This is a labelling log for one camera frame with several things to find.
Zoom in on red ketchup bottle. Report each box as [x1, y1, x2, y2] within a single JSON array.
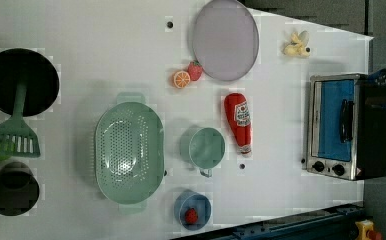
[[224, 93, 252, 156]]

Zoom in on green strainer basket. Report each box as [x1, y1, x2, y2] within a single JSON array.
[[94, 92, 164, 215]]

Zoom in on green cup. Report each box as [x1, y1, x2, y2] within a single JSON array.
[[180, 127, 225, 178]]

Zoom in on orange slice toy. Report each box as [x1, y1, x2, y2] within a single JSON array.
[[173, 71, 191, 89]]

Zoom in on red strawberry toy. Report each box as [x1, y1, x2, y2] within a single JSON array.
[[187, 61, 203, 81]]

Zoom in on blue cup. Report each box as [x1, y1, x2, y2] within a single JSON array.
[[174, 190, 212, 231]]

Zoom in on grey round plate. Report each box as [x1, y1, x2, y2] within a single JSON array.
[[192, 0, 259, 81]]

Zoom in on red strawberry in blue cup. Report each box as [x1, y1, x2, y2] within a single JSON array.
[[184, 208, 198, 225]]

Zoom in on peeled banana toy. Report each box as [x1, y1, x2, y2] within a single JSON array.
[[283, 31, 311, 57]]

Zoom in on silver toaster oven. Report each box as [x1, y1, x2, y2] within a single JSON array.
[[306, 74, 386, 181]]

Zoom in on green slotted spatula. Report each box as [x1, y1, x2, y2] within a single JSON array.
[[0, 82, 40, 158]]

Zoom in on black cylindrical pot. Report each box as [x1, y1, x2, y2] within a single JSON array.
[[0, 162, 40, 216]]

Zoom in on black frying pan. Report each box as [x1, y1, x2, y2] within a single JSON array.
[[0, 48, 60, 117]]

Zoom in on yellow red emergency button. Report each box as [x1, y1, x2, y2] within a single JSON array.
[[355, 220, 383, 240]]

